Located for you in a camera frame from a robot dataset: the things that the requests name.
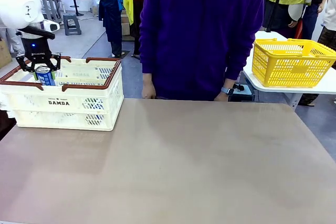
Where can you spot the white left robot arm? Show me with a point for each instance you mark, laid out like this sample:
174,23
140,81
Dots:
18,1

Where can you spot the yellow plastic shopping basket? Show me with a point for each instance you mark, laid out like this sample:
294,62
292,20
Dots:
286,64

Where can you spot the person in purple sweater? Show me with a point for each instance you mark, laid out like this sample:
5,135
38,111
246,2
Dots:
199,37

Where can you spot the person in gray trousers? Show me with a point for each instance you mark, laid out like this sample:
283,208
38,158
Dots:
14,43

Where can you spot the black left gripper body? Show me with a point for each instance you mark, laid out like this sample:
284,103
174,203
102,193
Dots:
35,51

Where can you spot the blue drink can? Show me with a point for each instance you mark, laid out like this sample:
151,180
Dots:
46,77

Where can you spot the white side table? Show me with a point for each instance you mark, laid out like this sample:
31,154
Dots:
262,36

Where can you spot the cream basket with brown rim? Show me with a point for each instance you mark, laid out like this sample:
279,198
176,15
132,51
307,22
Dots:
65,113

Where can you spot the person left hand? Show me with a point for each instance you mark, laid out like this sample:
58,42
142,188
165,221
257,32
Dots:
221,98

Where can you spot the mannequin with navy skirt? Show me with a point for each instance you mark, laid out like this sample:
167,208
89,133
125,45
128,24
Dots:
110,16

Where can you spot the person right hand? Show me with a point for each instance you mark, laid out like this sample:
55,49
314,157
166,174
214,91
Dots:
149,87

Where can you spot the gray metal workbench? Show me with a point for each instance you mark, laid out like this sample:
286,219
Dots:
50,6

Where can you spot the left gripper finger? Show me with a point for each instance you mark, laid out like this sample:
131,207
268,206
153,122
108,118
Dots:
25,64
55,62

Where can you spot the light blue wrist watch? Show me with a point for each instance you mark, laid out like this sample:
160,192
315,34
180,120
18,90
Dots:
228,91

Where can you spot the mannequin with silver top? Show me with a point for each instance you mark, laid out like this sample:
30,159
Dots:
137,24

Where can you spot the gray step stool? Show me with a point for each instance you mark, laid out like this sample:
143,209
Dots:
71,24

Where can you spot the brown cardboard box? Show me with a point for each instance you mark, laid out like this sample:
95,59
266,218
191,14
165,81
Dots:
4,53

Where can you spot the gray stool seat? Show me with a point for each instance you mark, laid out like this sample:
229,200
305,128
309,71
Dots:
242,93

